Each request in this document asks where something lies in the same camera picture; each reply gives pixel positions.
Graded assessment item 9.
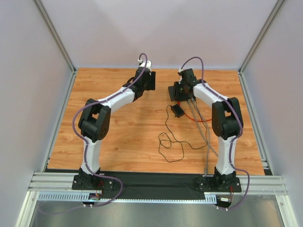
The black network switch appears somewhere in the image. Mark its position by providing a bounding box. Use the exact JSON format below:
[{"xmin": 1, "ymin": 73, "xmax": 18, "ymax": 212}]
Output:
[{"xmin": 168, "ymin": 85, "xmax": 181, "ymax": 102}]

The red ethernet cable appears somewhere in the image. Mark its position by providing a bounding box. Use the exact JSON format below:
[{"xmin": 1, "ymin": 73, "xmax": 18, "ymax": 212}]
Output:
[{"xmin": 177, "ymin": 101, "xmax": 213, "ymax": 122}]

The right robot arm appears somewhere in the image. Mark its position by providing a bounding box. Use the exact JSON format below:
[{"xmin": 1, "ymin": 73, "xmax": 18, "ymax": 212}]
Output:
[{"xmin": 173, "ymin": 69, "xmax": 243, "ymax": 184}]

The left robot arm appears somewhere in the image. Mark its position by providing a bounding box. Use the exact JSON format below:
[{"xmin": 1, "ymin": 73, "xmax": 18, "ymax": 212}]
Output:
[{"xmin": 78, "ymin": 65, "xmax": 156, "ymax": 176}]

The black power adapter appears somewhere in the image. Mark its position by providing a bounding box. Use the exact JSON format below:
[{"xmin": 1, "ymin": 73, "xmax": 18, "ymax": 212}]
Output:
[{"xmin": 171, "ymin": 104, "xmax": 185, "ymax": 118}]

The black cloth strip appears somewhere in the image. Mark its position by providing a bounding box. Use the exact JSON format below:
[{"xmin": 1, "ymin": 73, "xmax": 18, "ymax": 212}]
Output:
[{"xmin": 45, "ymin": 168, "xmax": 273, "ymax": 201}]

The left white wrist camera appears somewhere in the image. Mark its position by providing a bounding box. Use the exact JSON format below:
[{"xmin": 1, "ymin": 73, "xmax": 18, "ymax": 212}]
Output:
[{"xmin": 138, "ymin": 59, "xmax": 152, "ymax": 71}]

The thin black power cord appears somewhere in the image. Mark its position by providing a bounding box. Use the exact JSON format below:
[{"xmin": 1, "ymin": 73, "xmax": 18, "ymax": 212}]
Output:
[{"xmin": 158, "ymin": 99, "xmax": 211, "ymax": 163}]

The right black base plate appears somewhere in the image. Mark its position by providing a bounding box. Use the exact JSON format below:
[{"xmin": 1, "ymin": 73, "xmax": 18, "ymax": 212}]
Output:
[{"xmin": 194, "ymin": 176, "xmax": 242, "ymax": 192}]

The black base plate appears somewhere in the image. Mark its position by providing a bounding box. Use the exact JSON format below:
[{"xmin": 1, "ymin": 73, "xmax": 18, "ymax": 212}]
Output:
[
  {"xmin": 194, "ymin": 176, "xmax": 242, "ymax": 192},
  {"xmin": 71, "ymin": 175, "xmax": 115, "ymax": 191}
]

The right aluminium frame post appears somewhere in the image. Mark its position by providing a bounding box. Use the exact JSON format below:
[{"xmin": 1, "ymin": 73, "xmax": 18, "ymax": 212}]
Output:
[{"xmin": 238, "ymin": 0, "xmax": 286, "ymax": 74}]

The aluminium frame post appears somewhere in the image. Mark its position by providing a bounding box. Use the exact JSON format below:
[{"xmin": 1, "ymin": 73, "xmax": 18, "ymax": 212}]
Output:
[
  {"xmin": 33, "ymin": 0, "xmax": 76, "ymax": 73},
  {"xmin": 238, "ymin": 0, "xmax": 286, "ymax": 74}
]

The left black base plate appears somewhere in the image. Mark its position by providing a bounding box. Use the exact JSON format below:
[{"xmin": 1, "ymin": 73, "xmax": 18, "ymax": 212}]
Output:
[{"xmin": 71, "ymin": 175, "xmax": 115, "ymax": 191}]

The left aluminium frame post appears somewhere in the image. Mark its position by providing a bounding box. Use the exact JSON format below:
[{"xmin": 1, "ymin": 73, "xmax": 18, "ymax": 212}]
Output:
[{"xmin": 33, "ymin": 0, "xmax": 76, "ymax": 73}]

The aluminium front rail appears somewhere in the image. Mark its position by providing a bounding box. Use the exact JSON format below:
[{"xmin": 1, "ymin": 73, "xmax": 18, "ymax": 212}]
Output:
[{"xmin": 28, "ymin": 172, "xmax": 287, "ymax": 204}]

